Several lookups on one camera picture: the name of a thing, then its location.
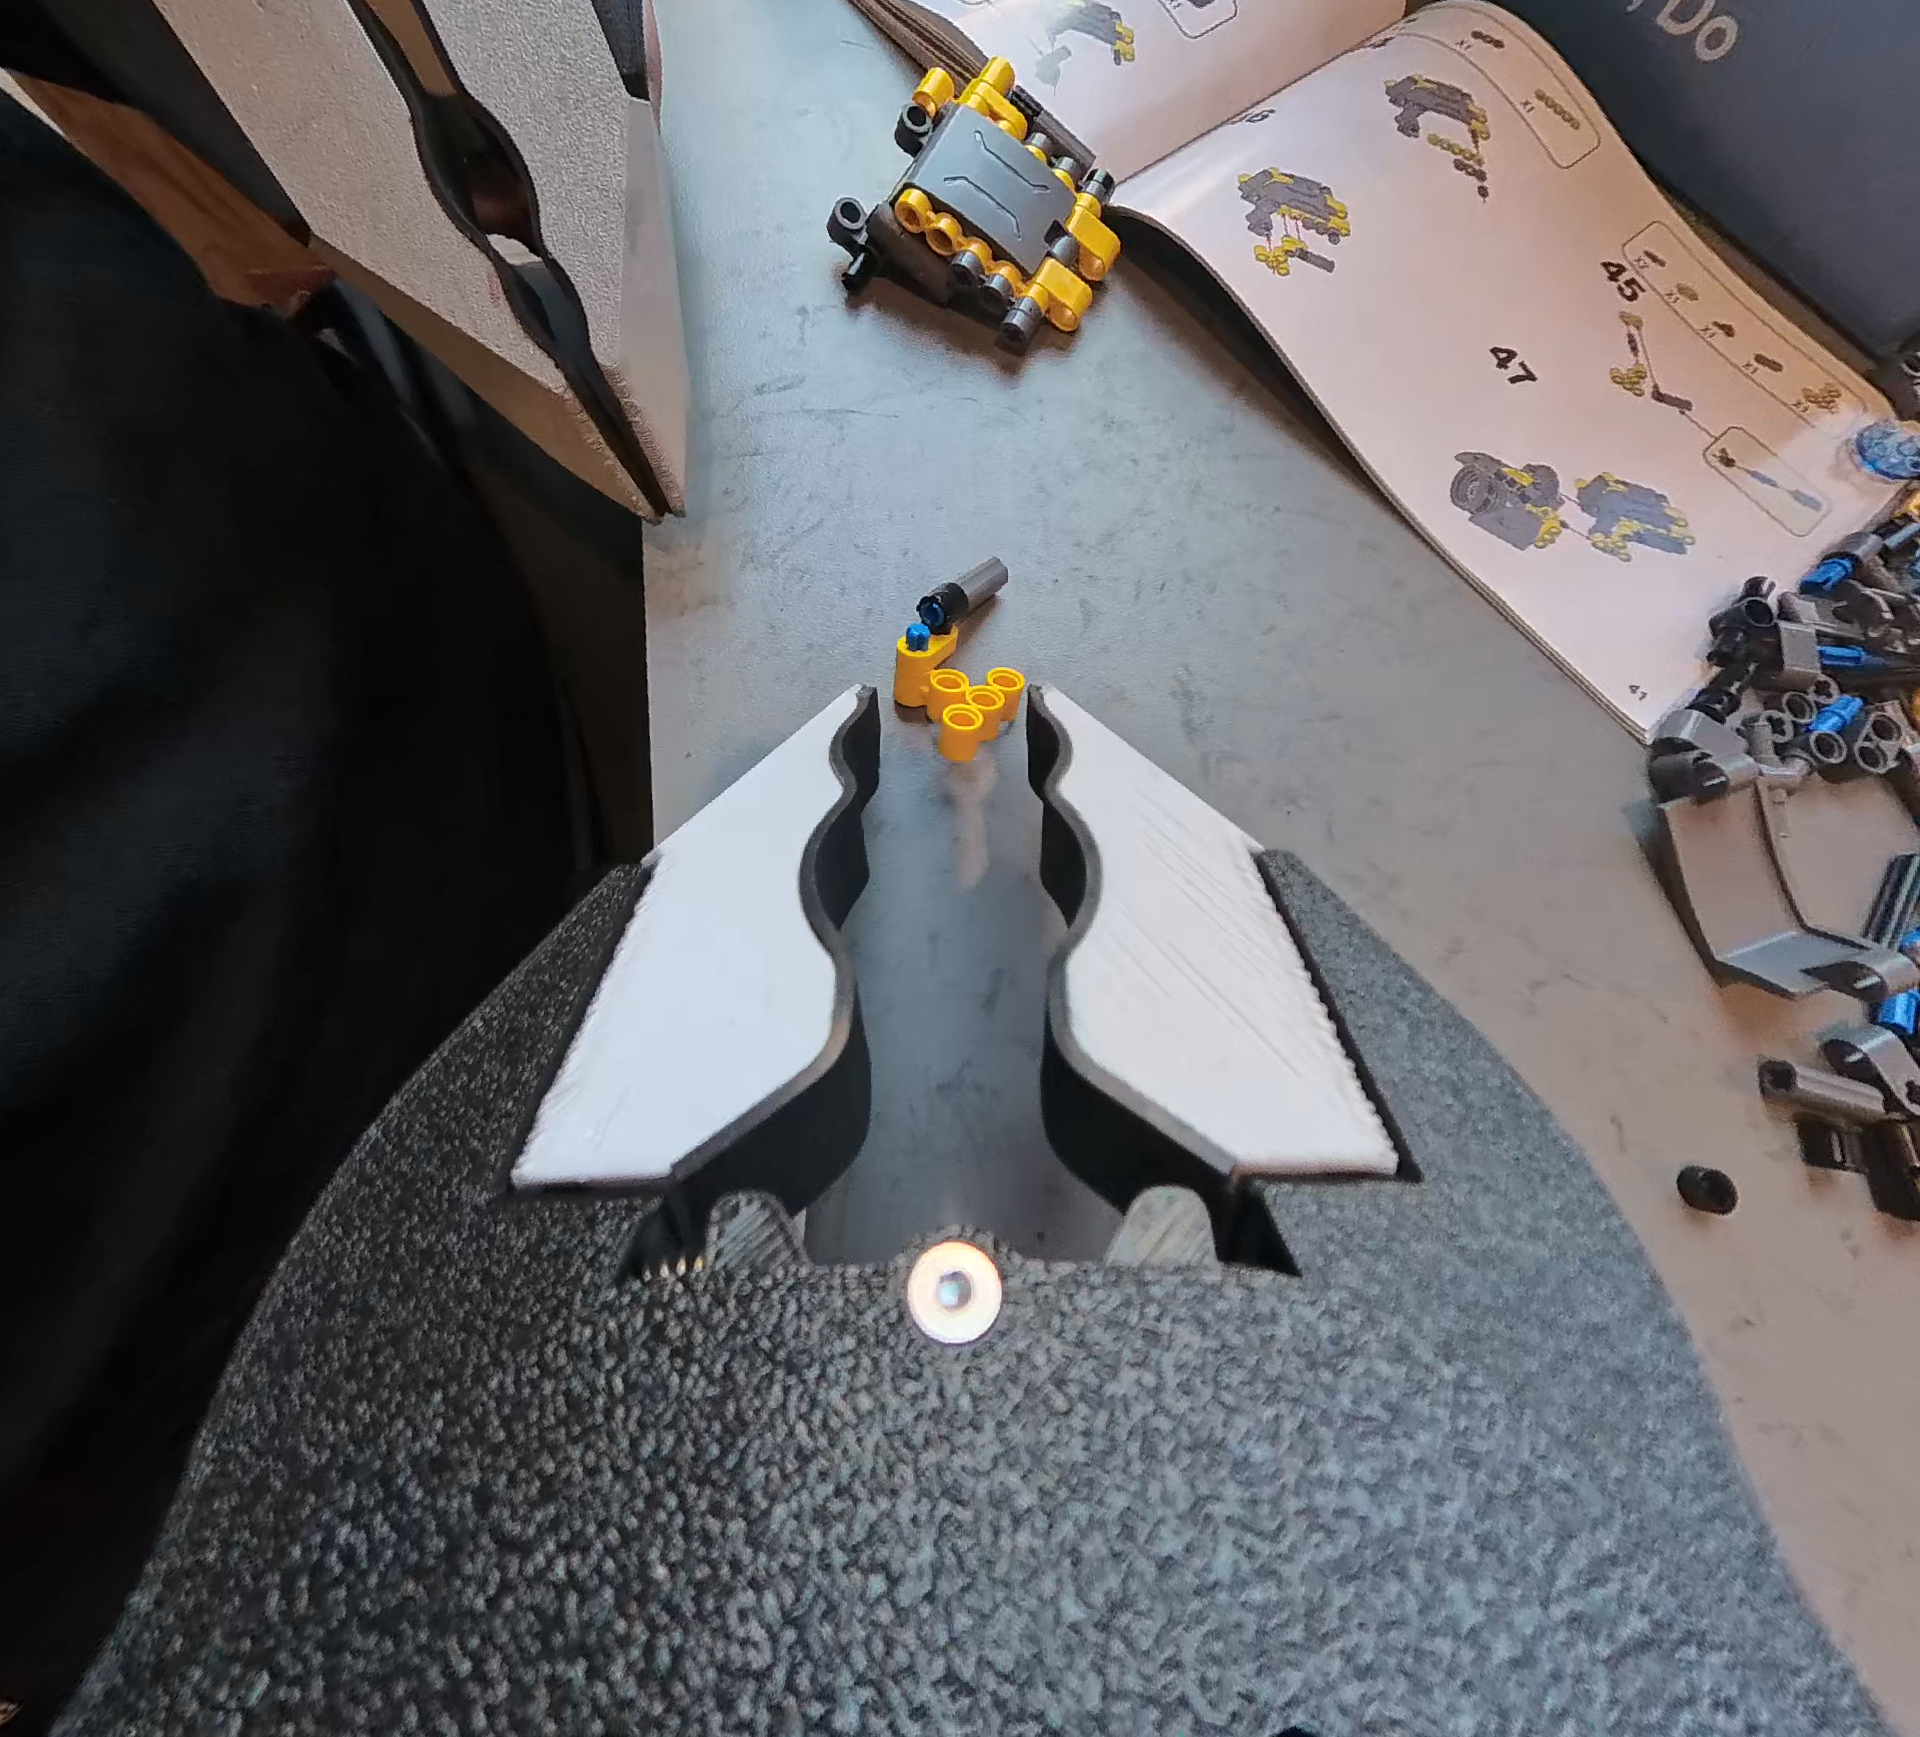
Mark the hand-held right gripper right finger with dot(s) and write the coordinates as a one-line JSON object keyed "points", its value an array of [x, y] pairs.
{"points": [[1200, 1003]]}

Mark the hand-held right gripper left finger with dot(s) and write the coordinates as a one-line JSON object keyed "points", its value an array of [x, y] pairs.
{"points": [[705, 1003]]}

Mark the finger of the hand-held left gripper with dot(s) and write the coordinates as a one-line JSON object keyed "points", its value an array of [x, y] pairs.
{"points": [[524, 12], [301, 103]]}

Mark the yellow toy brick connector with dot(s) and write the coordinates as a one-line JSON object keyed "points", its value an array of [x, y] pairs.
{"points": [[961, 703]]}

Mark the grey toy brick pin connector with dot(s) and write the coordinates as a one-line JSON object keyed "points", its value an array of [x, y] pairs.
{"points": [[968, 582]]}

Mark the yellow grey toy brick assembly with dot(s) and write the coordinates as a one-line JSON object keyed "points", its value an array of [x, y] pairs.
{"points": [[991, 206]]}

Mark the grey desk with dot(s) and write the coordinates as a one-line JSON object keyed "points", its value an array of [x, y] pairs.
{"points": [[1275, 867]]}

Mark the person in black clothing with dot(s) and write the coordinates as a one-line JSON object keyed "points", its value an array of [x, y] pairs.
{"points": [[225, 792]]}

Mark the small black brick bush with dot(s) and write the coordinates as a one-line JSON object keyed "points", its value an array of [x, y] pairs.
{"points": [[1707, 1189]]}

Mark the grey curved brick panel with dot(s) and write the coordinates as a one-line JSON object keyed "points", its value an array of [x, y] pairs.
{"points": [[1754, 896]]}

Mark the pile of toy brick pieces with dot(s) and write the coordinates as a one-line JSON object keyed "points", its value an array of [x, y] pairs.
{"points": [[1800, 716]]}

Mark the white building instruction booklet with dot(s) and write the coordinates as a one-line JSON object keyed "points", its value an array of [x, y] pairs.
{"points": [[1350, 267]]}

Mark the blue transparent brick disc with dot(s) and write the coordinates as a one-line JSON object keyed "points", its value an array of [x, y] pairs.
{"points": [[1883, 447]]}

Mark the dark lettered fabric roll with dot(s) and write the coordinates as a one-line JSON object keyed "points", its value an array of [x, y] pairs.
{"points": [[1800, 146]]}

